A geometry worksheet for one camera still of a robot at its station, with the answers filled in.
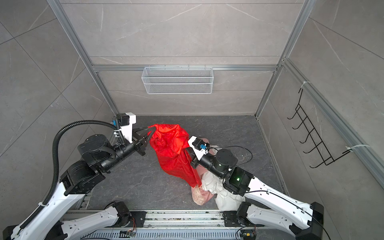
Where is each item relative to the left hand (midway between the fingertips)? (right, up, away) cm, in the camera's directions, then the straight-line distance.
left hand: (153, 124), depth 53 cm
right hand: (+11, -7, +7) cm, 15 cm away
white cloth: (+31, -39, +23) cm, 55 cm away
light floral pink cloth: (+18, -39, +26) cm, 50 cm away
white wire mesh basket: (+3, +31, +48) cm, 57 cm away
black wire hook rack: (+71, -9, +11) cm, 72 cm away
